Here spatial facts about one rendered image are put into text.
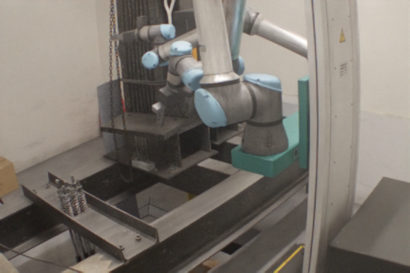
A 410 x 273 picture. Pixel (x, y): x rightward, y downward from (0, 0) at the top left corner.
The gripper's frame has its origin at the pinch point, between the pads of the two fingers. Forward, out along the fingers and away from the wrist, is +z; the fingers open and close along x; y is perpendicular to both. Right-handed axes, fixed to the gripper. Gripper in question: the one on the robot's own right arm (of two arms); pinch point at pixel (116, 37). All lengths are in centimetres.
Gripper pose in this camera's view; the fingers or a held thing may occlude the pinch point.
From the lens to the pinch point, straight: 224.5
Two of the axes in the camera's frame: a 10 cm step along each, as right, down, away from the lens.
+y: 0.9, 9.4, 3.4
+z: -9.2, -0.6, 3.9
